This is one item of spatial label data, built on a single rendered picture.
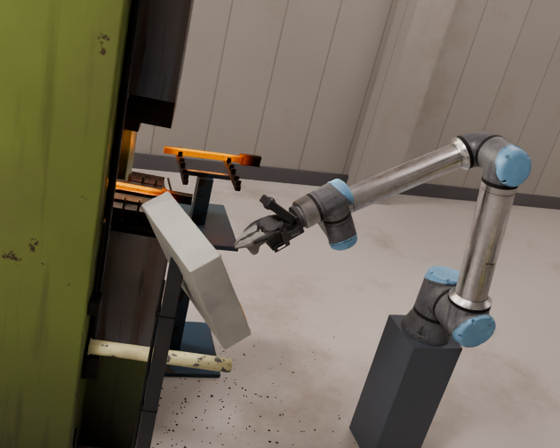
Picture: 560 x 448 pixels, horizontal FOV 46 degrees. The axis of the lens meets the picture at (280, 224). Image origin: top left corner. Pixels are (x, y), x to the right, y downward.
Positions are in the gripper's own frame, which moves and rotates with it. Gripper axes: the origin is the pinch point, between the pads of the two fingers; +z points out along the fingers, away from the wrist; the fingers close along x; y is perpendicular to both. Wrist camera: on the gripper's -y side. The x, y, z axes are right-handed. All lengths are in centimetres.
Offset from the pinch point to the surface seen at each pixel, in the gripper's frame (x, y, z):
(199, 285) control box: -27.0, -16.7, 18.3
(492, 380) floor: 24, 186, -109
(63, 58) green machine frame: 18, -61, 20
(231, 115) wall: 283, 122, -98
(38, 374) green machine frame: 17, 22, 66
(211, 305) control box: -27.0, -9.6, 17.7
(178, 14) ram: 32, -54, -14
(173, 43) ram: 32, -48, -10
